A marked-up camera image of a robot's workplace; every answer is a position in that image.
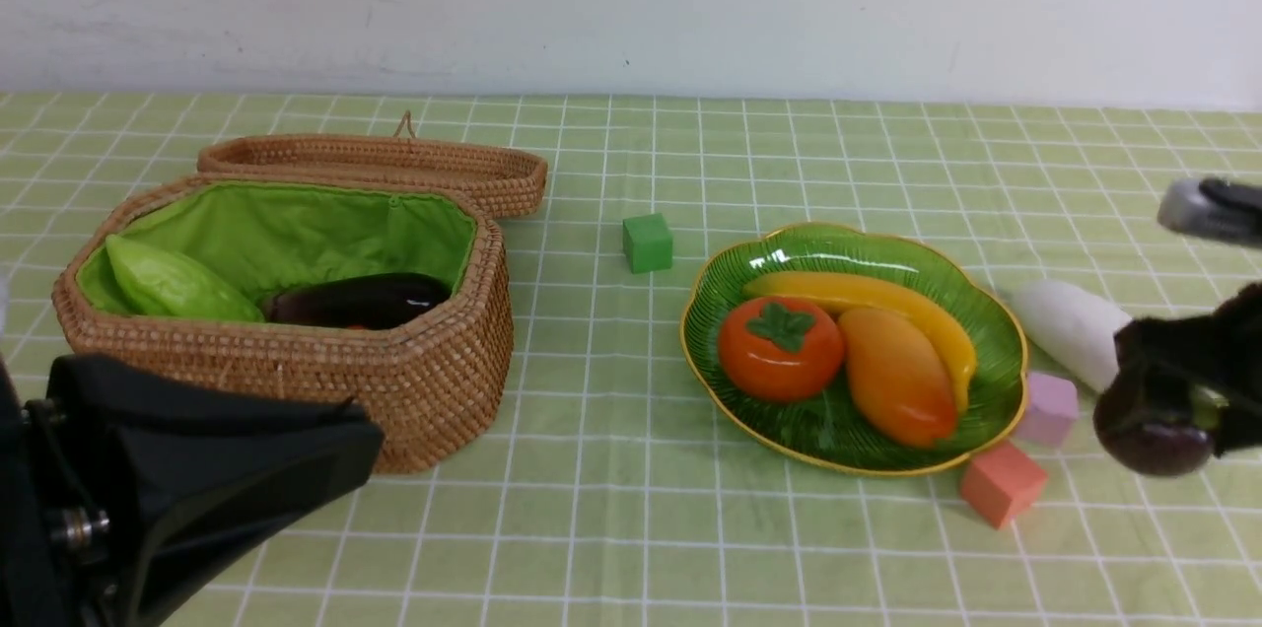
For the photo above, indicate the green glass leaf plate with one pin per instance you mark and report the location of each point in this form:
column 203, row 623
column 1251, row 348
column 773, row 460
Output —
column 829, row 432

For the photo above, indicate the yellow banana toy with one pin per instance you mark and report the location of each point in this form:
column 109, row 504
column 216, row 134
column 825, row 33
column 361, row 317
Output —
column 838, row 292

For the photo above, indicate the purple mangosteen toy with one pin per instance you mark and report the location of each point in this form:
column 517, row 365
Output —
column 1155, row 423

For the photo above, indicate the woven wicker basket green lining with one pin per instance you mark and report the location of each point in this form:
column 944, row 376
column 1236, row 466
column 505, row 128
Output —
column 433, row 385

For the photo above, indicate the green bitter gourd toy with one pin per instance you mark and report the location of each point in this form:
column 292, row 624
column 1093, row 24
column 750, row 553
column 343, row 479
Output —
column 161, row 282

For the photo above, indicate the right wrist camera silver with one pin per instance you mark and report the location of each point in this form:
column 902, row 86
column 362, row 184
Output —
column 1225, row 211

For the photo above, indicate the salmon red foam cube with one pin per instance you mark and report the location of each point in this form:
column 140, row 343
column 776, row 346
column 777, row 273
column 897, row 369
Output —
column 1001, row 483

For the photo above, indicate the right gripper own finger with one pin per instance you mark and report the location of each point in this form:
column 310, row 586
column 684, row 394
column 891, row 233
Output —
column 1219, row 353

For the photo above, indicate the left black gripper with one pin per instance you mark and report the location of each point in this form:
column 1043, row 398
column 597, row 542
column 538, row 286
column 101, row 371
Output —
column 124, row 492

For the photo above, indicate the orange persimmon toy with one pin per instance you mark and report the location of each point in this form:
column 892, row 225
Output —
column 780, row 350

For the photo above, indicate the woven wicker basket lid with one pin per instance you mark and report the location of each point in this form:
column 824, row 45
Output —
column 503, row 182

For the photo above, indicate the pink foam cube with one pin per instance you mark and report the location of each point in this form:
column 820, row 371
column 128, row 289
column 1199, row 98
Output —
column 1051, row 412

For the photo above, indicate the green checkered tablecloth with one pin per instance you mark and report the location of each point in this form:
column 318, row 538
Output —
column 611, row 492

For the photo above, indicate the purple eggplant toy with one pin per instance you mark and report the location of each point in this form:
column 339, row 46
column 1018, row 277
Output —
column 382, row 301

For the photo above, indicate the green foam cube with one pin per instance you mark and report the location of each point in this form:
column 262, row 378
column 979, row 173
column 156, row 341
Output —
column 647, row 243

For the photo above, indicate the orange mango toy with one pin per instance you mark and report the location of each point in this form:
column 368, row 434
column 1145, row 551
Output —
column 897, row 380

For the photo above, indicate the white radish toy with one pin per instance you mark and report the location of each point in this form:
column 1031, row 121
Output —
column 1072, row 326

